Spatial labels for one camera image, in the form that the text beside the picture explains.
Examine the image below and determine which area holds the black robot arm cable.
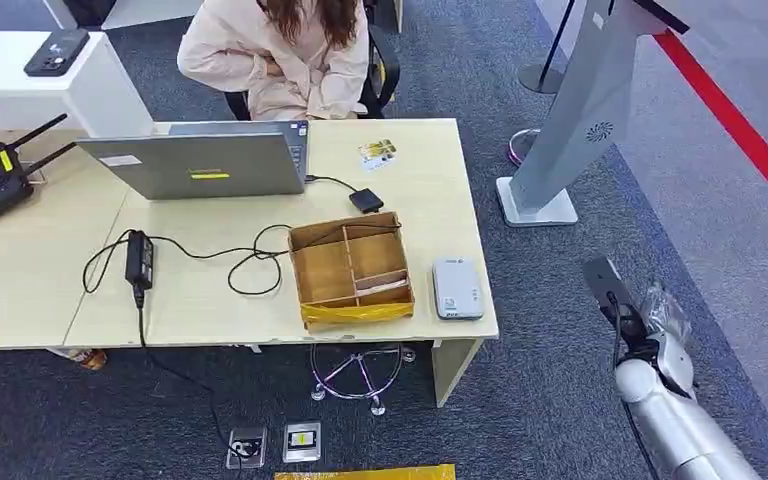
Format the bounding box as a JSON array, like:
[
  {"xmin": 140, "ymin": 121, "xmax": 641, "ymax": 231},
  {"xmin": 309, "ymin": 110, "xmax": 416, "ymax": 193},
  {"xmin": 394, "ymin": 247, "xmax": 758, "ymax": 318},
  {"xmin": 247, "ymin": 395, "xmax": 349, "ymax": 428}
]
[{"xmin": 605, "ymin": 291, "xmax": 662, "ymax": 480}]

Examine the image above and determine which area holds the white card reader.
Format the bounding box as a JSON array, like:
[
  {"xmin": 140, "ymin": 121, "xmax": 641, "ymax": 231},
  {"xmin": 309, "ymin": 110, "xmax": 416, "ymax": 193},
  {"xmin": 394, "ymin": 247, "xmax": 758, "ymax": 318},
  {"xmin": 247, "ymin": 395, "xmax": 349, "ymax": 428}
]
[{"xmin": 430, "ymin": 257, "xmax": 485, "ymax": 322}]

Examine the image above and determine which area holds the person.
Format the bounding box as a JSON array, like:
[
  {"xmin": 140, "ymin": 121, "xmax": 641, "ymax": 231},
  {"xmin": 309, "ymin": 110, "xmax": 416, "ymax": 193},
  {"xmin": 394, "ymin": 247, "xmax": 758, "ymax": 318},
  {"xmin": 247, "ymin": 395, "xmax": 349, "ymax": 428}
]
[{"xmin": 176, "ymin": 0, "xmax": 371, "ymax": 123}]

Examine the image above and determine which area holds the chrome stanchion base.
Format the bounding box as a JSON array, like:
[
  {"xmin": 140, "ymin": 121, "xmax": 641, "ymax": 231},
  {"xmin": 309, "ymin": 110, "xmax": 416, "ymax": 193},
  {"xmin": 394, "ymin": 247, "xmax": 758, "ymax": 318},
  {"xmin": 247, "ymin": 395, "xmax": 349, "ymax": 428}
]
[{"xmin": 507, "ymin": 127, "xmax": 544, "ymax": 168}]

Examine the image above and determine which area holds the white and yellow card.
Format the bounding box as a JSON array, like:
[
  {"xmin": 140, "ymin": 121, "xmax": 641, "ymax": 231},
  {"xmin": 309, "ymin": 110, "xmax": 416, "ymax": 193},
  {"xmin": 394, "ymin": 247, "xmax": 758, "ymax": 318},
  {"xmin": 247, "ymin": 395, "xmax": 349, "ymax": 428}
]
[{"xmin": 358, "ymin": 138, "xmax": 399, "ymax": 173}]

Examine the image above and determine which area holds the black mains cable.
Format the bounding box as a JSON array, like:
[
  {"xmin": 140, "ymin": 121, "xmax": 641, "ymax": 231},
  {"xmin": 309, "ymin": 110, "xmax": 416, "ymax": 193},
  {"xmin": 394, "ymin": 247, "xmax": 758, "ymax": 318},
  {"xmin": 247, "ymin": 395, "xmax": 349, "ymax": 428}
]
[{"xmin": 134, "ymin": 291, "xmax": 254, "ymax": 460}]

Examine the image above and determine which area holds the yellow tape strip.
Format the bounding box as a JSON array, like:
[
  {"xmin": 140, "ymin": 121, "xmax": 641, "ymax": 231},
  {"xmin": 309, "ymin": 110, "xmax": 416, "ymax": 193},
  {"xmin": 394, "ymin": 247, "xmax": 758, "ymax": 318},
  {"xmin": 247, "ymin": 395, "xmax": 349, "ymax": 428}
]
[{"xmin": 273, "ymin": 464, "xmax": 457, "ymax": 480}]

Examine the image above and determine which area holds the black phone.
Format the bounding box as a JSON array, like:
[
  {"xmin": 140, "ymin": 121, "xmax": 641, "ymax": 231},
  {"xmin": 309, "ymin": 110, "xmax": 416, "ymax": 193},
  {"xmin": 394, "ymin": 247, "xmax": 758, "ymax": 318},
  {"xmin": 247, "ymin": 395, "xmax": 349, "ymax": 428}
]
[{"xmin": 22, "ymin": 27, "xmax": 92, "ymax": 78}]

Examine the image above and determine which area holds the small black usb hub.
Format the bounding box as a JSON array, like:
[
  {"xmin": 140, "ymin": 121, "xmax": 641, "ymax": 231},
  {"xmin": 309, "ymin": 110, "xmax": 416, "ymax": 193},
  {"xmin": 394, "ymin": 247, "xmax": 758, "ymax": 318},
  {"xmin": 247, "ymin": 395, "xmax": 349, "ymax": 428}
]
[{"xmin": 305, "ymin": 174, "xmax": 386, "ymax": 215}]

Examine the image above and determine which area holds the white counter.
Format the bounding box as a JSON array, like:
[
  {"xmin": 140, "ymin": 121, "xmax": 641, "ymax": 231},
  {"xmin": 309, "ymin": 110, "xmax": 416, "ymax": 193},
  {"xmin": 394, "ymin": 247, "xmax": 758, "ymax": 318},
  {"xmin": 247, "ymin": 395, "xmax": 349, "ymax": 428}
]
[{"xmin": 0, "ymin": 29, "xmax": 155, "ymax": 139}]

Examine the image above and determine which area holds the pale table leg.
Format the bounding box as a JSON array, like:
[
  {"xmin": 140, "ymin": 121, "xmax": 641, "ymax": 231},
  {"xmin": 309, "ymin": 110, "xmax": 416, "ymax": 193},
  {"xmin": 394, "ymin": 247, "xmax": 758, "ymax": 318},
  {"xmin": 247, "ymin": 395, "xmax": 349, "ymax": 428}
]
[{"xmin": 432, "ymin": 339, "xmax": 485, "ymax": 409}]

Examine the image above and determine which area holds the floor socket with plug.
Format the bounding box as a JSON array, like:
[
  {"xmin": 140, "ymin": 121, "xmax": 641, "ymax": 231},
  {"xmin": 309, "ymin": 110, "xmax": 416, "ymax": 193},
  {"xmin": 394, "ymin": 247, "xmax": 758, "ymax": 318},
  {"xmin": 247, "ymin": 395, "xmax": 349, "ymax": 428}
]
[{"xmin": 225, "ymin": 426, "xmax": 269, "ymax": 471}]

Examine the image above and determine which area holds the black stanchion post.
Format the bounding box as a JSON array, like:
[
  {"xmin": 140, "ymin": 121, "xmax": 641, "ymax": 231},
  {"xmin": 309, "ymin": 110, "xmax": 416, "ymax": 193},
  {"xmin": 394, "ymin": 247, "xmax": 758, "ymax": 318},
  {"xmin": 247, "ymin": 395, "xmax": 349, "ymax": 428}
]
[{"xmin": 517, "ymin": 0, "xmax": 577, "ymax": 95}]

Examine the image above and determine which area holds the black power adapter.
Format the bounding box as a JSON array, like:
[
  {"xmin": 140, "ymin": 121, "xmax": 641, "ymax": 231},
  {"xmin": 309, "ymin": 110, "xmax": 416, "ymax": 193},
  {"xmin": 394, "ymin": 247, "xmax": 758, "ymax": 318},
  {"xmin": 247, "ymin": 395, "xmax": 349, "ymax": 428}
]
[{"xmin": 124, "ymin": 229, "xmax": 157, "ymax": 310}]

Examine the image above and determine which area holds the card with brown print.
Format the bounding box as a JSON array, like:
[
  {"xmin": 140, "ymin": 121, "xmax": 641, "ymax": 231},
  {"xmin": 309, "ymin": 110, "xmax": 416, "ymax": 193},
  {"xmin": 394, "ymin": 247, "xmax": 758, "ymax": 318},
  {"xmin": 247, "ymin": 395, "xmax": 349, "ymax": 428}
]
[{"xmin": 356, "ymin": 277, "xmax": 410, "ymax": 297}]

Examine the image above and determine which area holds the wooden divided card box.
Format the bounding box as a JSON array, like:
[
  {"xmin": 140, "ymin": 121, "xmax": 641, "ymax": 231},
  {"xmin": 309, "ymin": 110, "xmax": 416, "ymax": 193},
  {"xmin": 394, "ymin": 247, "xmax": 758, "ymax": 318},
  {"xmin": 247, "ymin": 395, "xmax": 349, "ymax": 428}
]
[{"xmin": 287, "ymin": 211, "xmax": 417, "ymax": 331}]

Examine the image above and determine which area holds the silver kiosk stand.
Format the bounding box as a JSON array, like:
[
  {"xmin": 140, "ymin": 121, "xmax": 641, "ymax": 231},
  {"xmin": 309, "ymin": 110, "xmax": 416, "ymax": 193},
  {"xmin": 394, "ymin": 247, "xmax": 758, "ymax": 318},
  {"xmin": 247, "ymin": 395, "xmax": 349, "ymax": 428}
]
[{"xmin": 495, "ymin": 0, "xmax": 691, "ymax": 229}]

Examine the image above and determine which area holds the floor socket with yellow label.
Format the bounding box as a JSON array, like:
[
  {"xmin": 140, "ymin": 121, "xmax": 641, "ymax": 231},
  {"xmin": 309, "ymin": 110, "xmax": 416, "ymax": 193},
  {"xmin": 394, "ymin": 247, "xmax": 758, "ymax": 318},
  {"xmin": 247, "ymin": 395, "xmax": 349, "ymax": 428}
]
[{"xmin": 281, "ymin": 421, "xmax": 324, "ymax": 464}]

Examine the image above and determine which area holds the red barrier belt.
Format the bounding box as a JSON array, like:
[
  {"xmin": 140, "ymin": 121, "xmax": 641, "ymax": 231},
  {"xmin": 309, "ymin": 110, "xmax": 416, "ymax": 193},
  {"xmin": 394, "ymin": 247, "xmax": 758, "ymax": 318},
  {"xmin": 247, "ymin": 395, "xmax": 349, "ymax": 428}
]
[{"xmin": 652, "ymin": 29, "xmax": 768, "ymax": 230}]

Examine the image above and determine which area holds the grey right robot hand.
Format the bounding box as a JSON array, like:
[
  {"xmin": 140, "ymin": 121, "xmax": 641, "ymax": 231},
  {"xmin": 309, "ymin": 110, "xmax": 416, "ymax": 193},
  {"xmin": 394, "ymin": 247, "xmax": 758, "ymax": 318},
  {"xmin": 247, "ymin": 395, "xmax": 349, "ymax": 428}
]
[{"xmin": 638, "ymin": 283, "xmax": 695, "ymax": 340}]

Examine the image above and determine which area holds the orange packet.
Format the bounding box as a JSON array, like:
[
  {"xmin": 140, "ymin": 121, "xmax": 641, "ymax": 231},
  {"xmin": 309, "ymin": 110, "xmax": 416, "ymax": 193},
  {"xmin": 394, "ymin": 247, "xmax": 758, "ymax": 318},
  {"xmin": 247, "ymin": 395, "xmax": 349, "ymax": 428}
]
[{"xmin": 46, "ymin": 347, "xmax": 110, "ymax": 372}]

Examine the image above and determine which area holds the thin black looped cable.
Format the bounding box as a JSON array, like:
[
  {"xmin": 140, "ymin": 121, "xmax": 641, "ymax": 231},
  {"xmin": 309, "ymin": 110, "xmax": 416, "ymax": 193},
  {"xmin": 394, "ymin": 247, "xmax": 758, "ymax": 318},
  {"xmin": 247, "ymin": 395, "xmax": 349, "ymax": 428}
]
[{"xmin": 81, "ymin": 221, "xmax": 403, "ymax": 297}]

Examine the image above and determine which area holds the chrome stool base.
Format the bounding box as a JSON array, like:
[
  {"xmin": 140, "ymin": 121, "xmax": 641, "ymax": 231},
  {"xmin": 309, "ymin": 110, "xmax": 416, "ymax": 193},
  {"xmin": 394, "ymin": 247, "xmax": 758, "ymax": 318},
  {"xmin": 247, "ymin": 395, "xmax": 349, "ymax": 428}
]
[{"xmin": 309, "ymin": 343, "xmax": 418, "ymax": 418}]

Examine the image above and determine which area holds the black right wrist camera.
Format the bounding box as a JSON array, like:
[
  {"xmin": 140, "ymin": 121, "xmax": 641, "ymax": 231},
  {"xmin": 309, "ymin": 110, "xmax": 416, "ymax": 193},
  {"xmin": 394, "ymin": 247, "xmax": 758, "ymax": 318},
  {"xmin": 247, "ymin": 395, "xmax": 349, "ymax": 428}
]
[{"xmin": 581, "ymin": 256, "xmax": 652, "ymax": 360}]

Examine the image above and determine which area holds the grey laptop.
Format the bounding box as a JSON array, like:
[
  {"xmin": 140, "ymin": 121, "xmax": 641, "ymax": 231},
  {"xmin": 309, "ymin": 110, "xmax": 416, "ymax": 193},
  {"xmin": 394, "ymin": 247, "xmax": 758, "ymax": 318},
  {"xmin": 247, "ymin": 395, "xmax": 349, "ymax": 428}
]
[{"xmin": 75, "ymin": 119, "xmax": 311, "ymax": 202}]

